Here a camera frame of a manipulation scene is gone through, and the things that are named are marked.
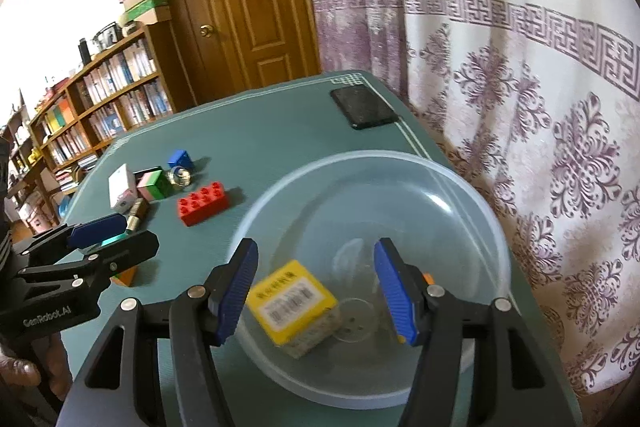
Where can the gold metal keychain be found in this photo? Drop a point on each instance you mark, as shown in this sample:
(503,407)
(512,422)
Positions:
(179,176)

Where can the white purple patterned curtain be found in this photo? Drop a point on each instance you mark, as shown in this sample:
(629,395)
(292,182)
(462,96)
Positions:
(536,104)

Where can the black smartphone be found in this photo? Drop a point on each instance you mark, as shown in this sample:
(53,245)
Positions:
(362,107)

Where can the blue toy brick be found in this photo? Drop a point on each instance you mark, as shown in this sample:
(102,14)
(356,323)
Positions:
(182,159)

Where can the yellow medicine box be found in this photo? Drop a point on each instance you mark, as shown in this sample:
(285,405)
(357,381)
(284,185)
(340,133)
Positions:
(294,309)

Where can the clear plastic bowl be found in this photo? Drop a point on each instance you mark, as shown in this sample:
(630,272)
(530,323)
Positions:
(328,215)

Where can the person's left hand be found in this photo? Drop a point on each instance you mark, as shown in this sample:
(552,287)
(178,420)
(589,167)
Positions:
(24,373)

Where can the red toy brick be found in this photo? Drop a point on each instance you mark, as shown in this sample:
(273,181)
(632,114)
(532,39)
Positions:
(202,204)

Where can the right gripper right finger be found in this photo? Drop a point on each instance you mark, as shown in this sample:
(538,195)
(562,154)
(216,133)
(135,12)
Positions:
(513,382)

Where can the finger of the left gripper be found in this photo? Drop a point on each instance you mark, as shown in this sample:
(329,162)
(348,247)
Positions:
(96,231)

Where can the white red blue box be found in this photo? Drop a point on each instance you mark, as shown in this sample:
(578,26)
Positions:
(122,189)

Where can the brown gold cosmetic tube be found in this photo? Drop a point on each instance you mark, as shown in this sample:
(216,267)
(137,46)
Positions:
(137,214)

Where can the black thermos bottle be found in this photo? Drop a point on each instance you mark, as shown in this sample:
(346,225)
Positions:
(84,51)

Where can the teal plastic case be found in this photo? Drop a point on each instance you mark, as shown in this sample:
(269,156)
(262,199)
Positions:
(110,240)

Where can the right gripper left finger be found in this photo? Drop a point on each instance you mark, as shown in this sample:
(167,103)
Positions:
(119,382)

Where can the picture frame on shelf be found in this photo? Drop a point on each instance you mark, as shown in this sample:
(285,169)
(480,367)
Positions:
(108,36)

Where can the wooden bookshelf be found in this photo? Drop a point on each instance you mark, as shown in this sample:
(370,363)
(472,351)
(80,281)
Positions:
(139,80)

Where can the pink green toy brick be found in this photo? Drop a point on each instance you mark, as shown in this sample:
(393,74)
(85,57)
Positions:
(154,185)

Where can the orange yellow toy brick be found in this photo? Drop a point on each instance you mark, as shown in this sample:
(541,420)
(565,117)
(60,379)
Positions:
(126,277)

